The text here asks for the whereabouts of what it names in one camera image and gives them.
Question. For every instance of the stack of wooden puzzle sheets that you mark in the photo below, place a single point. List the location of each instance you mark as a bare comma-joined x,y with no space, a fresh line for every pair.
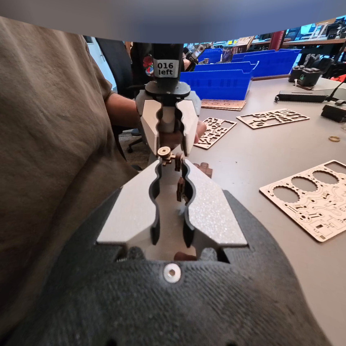
224,105

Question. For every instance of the black office chair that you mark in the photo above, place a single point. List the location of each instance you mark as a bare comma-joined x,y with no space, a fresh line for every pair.
119,67

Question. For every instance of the person's left hand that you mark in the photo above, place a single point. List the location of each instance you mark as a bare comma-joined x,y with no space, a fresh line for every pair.
200,131

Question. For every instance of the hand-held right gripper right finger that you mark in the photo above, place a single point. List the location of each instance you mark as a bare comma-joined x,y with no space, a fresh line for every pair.
213,216

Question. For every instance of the small wooden gear assembly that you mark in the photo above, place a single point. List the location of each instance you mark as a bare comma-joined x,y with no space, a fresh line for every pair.
164,152

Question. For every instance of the long black flat device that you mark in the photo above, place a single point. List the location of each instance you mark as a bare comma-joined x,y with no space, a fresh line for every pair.
300,96

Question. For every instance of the red box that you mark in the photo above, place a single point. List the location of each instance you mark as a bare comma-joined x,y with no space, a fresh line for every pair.
277,40

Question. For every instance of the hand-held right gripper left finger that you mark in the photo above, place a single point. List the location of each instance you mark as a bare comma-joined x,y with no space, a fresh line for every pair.
129,210

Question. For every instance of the blue plastic bin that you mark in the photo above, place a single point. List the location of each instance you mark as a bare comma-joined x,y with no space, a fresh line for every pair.
235,66
212,55
216,85
270,62

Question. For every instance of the person's left forearm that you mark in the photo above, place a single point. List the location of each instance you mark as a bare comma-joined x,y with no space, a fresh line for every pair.
121,108

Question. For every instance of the dark brown wooden pieces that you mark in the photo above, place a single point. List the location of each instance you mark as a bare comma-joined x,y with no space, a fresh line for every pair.
204,169

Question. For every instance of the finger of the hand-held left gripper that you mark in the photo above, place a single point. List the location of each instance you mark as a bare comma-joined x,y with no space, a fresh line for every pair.
190,119
148,119

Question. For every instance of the black box device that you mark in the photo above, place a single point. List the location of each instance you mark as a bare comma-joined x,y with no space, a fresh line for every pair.
333,110

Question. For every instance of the black battery charger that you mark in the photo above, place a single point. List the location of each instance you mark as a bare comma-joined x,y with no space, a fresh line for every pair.
305,75

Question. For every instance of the wooden puzzle sheet rectangular cutouts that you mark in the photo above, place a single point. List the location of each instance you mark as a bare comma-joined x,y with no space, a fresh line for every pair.
273,119

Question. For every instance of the grey desk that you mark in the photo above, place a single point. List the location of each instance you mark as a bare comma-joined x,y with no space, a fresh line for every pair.
256,154

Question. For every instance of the wooden puzzle sheet gear holes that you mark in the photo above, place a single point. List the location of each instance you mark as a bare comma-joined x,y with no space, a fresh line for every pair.
310,205

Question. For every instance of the another person's forearm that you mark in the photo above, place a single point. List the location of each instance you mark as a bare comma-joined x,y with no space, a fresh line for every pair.
190,60

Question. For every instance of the wooden puzzle sheet small cutouts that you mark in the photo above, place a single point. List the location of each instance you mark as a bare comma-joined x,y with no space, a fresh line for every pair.
213,135

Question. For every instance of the wooden model assembly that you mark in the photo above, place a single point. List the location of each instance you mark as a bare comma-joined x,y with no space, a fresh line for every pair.
181,189

